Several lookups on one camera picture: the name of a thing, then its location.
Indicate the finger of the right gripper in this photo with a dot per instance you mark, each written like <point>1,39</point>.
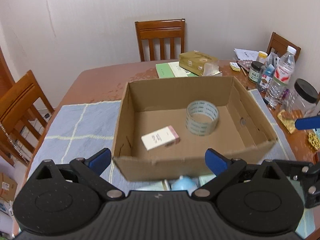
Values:
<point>312,122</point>

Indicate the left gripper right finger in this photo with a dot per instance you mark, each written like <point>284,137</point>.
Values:
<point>225,170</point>

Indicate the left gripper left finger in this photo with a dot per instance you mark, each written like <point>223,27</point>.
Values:
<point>89,171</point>

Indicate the light blue round toy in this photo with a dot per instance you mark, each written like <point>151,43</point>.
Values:
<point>184,183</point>

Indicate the clear tape roll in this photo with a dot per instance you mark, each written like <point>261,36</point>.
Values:
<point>202,118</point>

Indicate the white pink KASI box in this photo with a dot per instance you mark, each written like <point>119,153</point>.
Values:
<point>165,136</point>

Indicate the green white tissue pack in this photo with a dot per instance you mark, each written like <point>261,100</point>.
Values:
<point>162,185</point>

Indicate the gold ornament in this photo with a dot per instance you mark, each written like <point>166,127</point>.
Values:
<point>314,140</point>

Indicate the gold blister pack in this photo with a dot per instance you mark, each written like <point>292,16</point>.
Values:
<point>288,119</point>

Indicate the large black-lidded plastic jar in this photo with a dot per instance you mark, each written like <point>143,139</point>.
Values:
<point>300,100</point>

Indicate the blue checked towel mat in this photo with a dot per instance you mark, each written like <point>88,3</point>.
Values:
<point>84,129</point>

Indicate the clear water bottle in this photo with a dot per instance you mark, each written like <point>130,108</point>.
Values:
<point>282,74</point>

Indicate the black pen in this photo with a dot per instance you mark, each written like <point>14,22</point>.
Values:
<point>267,103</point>

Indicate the small blue-capped bottle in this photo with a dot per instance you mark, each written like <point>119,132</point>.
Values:
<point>265,77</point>

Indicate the brown cardboard box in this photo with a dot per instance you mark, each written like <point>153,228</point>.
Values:
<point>165,126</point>

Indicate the small dark-lidded glass jar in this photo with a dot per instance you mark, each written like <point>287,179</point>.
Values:
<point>254,71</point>

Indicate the cardboard box on floor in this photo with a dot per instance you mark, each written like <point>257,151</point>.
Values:
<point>8,187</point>

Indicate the yellow-lidded small jar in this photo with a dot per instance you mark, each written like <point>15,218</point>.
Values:
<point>262,57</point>

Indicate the wooden chair at right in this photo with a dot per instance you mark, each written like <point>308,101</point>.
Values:
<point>278,45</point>

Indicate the wooden chair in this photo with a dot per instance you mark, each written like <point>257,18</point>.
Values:
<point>15,105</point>
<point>278,45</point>
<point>160,30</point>

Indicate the wooden chair at left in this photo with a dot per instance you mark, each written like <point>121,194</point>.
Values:
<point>15,105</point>

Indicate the small yellow box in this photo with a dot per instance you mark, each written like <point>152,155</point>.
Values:
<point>234,66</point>

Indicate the stack of white papers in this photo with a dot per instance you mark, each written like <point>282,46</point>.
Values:
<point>243,54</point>

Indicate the gold tissue box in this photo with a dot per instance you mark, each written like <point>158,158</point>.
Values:
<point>199,63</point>

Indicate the green white book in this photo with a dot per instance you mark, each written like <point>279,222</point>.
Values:
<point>172,69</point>

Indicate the wooden chair at back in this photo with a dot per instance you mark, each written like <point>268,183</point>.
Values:
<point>160,30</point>

